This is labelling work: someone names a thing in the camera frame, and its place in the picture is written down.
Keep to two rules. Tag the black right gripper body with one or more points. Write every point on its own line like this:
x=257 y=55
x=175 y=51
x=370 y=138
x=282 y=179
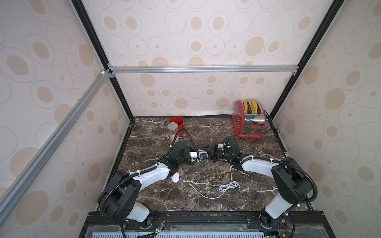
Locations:
x=213 y=151

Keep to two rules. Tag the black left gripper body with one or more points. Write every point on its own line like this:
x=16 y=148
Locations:
x=186 y=156

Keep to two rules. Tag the teal USB wall charger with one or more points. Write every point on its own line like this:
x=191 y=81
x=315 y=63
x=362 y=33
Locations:
x=203 y=156

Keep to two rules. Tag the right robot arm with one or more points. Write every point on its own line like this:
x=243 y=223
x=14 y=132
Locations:
x=294 y=185

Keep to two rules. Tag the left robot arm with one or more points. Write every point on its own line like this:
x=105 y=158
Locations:
x=119 y=198

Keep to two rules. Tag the white earbud charging case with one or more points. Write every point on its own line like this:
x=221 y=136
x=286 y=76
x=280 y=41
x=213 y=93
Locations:
x=175 y=177

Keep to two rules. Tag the red metal cup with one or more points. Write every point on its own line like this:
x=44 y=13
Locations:
x=179 y=121

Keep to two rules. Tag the red chrome toaster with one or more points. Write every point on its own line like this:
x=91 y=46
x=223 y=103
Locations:
x=249 y=119

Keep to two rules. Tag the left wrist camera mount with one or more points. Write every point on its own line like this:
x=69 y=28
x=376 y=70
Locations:
x=194 y=156

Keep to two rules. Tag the horizontal aluminium frame bar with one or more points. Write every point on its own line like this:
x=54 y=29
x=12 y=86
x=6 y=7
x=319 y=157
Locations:
x=205 y=69

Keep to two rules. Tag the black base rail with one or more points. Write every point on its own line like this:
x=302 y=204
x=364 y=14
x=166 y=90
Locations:
x=299 y=224

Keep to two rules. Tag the diagonal aluminium frame bar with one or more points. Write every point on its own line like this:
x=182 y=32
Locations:
x=26 y=178

